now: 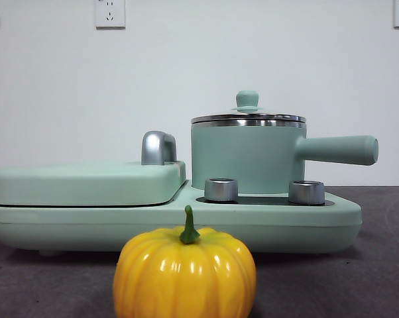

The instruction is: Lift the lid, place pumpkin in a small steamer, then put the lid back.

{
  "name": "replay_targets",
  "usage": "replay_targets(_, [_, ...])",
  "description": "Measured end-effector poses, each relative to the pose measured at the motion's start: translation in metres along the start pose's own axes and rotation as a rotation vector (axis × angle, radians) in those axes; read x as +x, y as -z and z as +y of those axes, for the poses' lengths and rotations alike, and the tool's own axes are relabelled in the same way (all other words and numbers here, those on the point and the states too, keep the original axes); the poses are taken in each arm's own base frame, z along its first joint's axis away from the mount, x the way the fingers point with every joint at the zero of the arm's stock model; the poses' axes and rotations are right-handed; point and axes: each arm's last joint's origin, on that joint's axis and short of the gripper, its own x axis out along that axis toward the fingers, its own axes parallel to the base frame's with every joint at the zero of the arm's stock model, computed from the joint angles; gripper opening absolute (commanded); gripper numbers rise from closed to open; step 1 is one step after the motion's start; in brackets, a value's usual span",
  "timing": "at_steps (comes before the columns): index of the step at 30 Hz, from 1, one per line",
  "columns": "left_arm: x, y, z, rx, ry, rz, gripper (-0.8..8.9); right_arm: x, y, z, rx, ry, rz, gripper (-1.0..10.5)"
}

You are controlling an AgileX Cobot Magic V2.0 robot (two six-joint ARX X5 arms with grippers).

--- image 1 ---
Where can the silver control knob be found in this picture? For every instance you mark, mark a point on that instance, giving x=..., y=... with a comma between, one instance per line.
x=221, y=190
x=306, y=192

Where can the yellow toy pumpkin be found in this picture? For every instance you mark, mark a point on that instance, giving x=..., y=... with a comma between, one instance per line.
x=186, y=275

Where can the glass lid with green knob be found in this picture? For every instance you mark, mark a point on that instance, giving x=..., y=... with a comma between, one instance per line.
x=247, y=98

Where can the mint green breakfast maker base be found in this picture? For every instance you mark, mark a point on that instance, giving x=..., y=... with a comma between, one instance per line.
x=252, y=228

